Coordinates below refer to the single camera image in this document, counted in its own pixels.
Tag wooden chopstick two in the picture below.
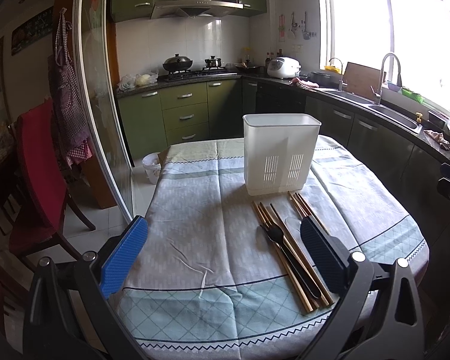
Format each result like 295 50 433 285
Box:
257 202 321 311

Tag wooden chopstick one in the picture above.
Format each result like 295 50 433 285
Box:
251 202 314 313

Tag black fork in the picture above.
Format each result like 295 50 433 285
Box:
266 223 322 300

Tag wooden chopstick three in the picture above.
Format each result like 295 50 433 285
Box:
270 204 334 306

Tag wooden chopstick four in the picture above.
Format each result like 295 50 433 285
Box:
288 192 307 219

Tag chrome kitchen faucet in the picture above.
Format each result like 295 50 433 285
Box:
370 52 403 106

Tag green kitchen cabinets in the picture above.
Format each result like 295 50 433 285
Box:
118 78 243 160

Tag patterned light tablecloth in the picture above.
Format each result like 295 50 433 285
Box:
109 136 429 359

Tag red wooden chair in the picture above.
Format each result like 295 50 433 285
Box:
9 100 96 263

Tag white waste bin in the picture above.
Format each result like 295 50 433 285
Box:
142 153 161 185

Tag white plastic utensil holder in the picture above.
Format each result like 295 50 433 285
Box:
243 113 321 196

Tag wooden cutting board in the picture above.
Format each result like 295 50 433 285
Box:
343 62 380 101

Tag checkered hanging apron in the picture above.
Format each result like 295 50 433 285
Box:
49 7 92 167

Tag white rice cooker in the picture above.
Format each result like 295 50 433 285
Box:
266 57 301 79

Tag black wok with lid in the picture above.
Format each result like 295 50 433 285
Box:
162 54 193 73

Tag small black pot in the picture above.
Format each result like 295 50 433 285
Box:
205 55 222 69

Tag glass sliding door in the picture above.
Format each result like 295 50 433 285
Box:
72 0 134 223

